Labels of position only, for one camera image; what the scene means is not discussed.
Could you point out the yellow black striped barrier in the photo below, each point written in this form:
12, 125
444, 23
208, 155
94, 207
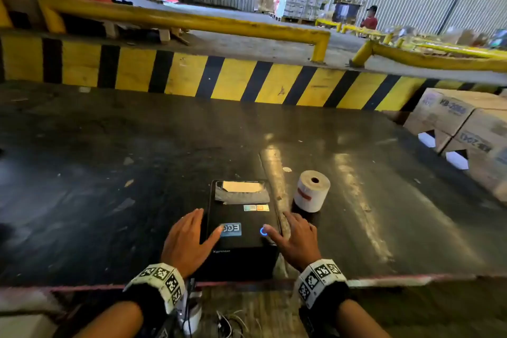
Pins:
233, 80

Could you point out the person's left hand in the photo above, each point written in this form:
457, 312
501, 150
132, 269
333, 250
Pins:
182, 246

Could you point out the white cup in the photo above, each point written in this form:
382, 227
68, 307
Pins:
194, 314

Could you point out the wooden board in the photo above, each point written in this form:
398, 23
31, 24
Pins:
257, 310

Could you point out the wooden pallet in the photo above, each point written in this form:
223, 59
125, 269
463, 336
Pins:
164, 34

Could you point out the brown cardboard box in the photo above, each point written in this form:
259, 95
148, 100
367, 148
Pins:
447, 108
483, 143
416, 126

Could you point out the person's right hand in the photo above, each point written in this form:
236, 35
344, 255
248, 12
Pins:
301, 242

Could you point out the white box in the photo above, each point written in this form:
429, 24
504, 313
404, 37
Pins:
23, 326

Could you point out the dark cabinet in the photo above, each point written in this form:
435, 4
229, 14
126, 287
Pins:
345, 13

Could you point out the person's right forearm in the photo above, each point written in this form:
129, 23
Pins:
360, 322

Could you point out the black printer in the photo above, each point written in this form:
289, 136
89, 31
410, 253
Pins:
241, 246

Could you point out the black wristband with marker tags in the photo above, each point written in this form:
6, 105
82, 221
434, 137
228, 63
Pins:
317, 274
158, 274

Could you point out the long yellow guard rail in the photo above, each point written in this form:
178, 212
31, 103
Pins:
198, 21

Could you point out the white paper roll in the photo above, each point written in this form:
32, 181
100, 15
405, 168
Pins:
317, 201

